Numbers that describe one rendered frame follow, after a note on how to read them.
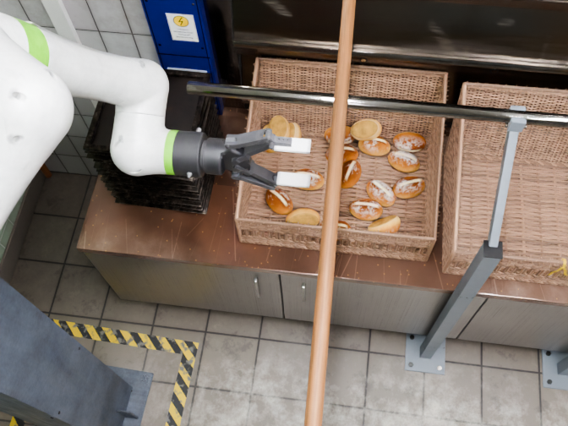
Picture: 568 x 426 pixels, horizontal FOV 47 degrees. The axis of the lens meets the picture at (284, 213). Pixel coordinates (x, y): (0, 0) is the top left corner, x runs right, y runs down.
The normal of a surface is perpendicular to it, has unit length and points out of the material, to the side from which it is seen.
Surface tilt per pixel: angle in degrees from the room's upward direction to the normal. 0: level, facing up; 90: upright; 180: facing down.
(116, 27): 90
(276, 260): 0
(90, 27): 90
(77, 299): 0
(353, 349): 0
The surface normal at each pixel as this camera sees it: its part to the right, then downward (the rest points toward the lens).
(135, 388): -0.04, -0.44
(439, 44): -0.14, 0.68
